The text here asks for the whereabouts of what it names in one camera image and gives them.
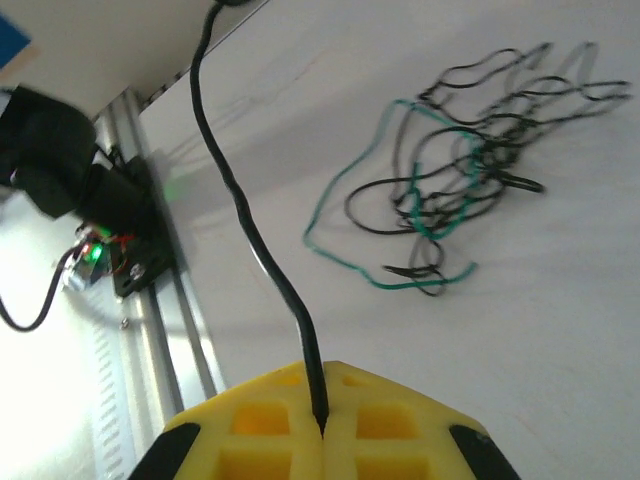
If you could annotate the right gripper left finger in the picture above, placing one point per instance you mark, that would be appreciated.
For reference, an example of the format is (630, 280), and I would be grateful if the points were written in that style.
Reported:
(260, 400)

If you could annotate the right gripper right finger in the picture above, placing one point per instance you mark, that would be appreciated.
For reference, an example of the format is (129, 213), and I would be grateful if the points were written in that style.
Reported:
(400, 415)

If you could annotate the left arm base electronics board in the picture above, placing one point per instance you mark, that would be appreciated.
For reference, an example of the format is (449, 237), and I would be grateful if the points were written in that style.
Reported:
(90, 255)

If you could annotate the white table cloth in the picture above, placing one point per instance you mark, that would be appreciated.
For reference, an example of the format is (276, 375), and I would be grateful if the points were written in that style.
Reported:
(500, 375)

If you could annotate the aluminium frame rail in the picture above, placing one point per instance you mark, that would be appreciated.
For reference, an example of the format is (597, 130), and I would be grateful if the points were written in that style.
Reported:
(170, 325)

